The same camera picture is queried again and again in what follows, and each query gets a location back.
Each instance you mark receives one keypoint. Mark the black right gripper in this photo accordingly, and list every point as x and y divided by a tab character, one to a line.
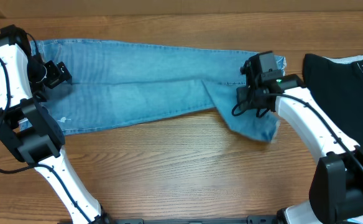
245	93

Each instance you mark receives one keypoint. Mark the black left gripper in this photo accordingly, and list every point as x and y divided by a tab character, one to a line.
36	89

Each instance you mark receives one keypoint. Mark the light blue denim jeans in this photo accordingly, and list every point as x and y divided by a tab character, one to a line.
117	84

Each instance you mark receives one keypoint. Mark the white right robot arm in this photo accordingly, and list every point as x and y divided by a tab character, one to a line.
336	192

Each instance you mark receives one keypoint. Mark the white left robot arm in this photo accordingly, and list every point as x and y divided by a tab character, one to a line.
27	130

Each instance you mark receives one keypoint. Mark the black folded garment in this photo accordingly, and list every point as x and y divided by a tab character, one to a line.
338	90

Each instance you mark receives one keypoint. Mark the white cloth under black garment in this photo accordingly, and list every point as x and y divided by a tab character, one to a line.
346	60

